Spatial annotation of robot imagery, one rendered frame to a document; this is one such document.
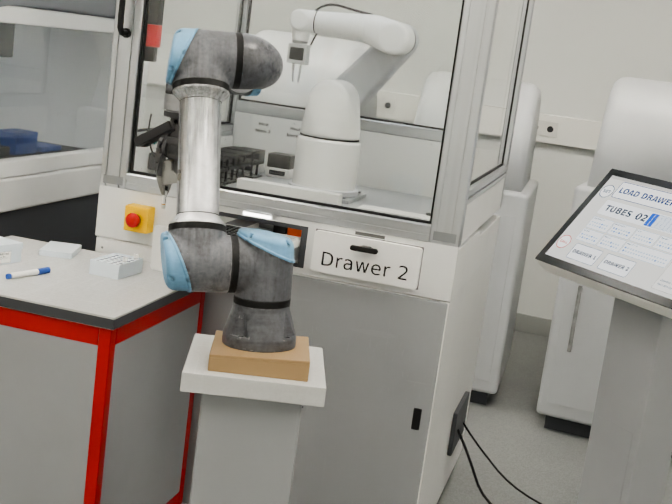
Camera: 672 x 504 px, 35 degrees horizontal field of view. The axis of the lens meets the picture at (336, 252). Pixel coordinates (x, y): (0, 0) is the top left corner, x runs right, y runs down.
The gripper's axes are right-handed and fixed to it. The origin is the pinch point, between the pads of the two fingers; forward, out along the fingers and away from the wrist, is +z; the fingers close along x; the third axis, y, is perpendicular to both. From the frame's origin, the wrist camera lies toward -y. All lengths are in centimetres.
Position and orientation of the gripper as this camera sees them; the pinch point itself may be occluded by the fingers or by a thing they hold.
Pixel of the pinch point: (162, 189)
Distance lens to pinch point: 277.6
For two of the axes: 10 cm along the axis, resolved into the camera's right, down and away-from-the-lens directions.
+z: -1.3, 9.8, 1.8
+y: 9.2, 1.9, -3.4
